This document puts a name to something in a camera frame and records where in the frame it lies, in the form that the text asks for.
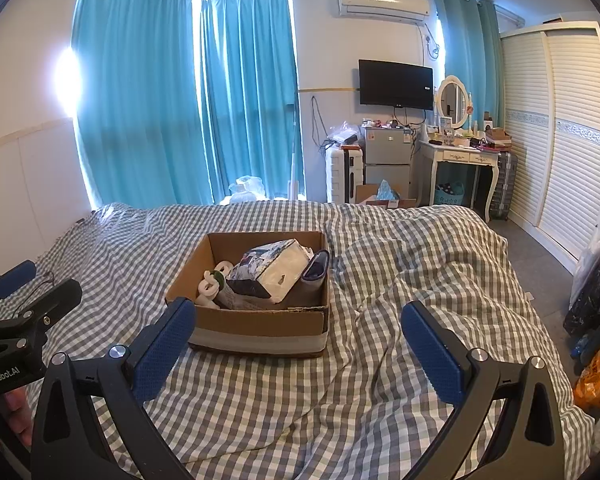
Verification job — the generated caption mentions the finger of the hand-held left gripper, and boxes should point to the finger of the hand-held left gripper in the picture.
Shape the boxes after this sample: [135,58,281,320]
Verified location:
[0,279,83,356]
[0,260,37,311]

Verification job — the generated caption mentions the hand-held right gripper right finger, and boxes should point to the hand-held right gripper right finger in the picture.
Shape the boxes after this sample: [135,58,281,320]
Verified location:
[400,301,566,480]

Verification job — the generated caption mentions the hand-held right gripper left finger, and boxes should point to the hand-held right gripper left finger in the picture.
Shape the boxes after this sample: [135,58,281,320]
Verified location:
[30,297,197,480]

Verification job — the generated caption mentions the brown cardboard box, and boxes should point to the brown cardboard box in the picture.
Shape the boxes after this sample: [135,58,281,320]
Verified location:
[165,231,331,358]

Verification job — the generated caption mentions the floral print tissue pack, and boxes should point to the floral print tissue pack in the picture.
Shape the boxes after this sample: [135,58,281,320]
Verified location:
[227,240,311,306]

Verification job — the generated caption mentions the person's left hand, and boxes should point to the person's left hand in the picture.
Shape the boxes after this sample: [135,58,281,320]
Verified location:
[0,391,33,448]

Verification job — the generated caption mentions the grey checkered blanket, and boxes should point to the grey checkered blanket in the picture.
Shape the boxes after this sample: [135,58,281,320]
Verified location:
[0,201,596,480]

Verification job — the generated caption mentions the blue basket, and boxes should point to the blue basket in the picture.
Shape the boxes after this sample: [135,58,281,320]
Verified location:
[434,181,465,207]

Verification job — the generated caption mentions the orange plastic bag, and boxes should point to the orange plastic bag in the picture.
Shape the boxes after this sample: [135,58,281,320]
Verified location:
[572,345,600,411]

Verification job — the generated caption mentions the open cardboard floor box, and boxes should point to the open cardboard floor box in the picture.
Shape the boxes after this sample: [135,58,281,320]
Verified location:
[355,184,418,209]

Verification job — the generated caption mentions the dark floral bag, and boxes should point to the dark floral bag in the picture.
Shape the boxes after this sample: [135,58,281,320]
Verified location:
[562,240,600,336]

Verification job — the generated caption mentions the white plastic bag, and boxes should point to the white plastic bag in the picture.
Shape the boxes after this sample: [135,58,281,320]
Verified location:
[228,175,267,204]

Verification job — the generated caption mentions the grey suitcase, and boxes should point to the grey suitcase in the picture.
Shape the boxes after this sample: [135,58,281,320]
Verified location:
[489,150,518,221]

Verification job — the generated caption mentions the white dressing table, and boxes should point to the white dressing table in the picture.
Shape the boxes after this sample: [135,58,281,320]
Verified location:
[414,137,501,221]

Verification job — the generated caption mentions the white suitcase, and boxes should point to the white suitcase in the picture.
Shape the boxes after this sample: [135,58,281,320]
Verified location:
[325,146,366,205]

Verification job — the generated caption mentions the grey mini fridge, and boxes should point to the grey mini fridge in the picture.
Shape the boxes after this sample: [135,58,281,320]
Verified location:
[362,125,413,201]

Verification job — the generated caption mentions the teal curtain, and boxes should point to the teal curtain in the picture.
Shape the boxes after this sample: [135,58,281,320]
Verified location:
[430,0,503,131]
[72,0,216,208]
[200,0,306,203]

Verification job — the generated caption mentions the crumpled clear plastic bag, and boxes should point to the crumpled clear plastic bag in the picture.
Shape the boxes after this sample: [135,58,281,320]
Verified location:
[327,122,361,148]

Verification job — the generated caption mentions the white louvred wardrobe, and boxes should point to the white louvred wardrobe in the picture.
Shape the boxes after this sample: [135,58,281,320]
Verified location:
[500,21,600,276]

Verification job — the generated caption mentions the white oval vanity mirror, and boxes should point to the white oval vanity mirror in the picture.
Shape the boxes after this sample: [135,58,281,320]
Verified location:
[437,75,470,131]

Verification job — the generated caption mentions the white air conditioner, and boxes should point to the white air conditioner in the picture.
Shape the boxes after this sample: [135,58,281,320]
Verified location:
[337,0,432,23]

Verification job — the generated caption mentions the black wall television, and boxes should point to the black wall television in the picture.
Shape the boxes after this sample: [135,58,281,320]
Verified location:
[358,59,434,111]

